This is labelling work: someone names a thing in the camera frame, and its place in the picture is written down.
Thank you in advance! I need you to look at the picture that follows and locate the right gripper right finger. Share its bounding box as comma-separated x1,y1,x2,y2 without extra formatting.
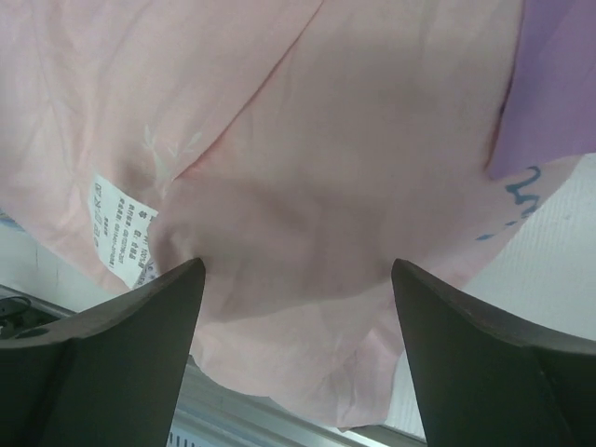
391,260,595,446

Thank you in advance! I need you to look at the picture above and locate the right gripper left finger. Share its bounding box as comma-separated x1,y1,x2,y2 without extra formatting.
1,259,206,446

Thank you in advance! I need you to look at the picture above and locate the pink Journey pillow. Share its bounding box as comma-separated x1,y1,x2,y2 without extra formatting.
1,1,582,428

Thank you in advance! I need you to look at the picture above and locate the purple Elsa pillowcase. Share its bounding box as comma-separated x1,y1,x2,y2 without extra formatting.
488,0,595,179

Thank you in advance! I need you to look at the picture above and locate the white pillow care label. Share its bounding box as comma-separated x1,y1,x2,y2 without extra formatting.
88,174,157,289

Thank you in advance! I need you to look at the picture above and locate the aluminium mounting rail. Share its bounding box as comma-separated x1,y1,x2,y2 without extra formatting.
0,281,420,447

